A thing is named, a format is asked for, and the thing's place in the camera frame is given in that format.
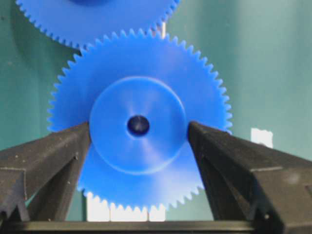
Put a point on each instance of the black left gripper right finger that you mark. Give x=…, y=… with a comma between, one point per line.
x=248, y=181

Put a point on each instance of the small blue plastic gear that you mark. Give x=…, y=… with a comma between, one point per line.
x=138, y=92

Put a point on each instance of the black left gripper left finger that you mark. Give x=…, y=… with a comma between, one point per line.
x=38, y=178

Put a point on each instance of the silver aluminium extrusion rail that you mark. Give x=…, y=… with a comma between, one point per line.
x=195, y=205

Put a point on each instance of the large blue plastic gear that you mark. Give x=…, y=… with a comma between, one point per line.
x=77, y=23

